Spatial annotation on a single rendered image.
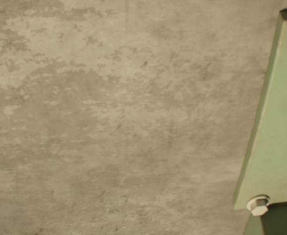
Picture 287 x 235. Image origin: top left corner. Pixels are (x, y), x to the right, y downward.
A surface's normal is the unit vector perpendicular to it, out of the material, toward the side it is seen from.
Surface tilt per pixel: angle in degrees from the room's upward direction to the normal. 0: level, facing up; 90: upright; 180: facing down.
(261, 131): 0
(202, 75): 0
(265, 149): 0
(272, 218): 90
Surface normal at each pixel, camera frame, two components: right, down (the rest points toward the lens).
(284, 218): 0.06, -0.69
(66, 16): 0.10, 0.73
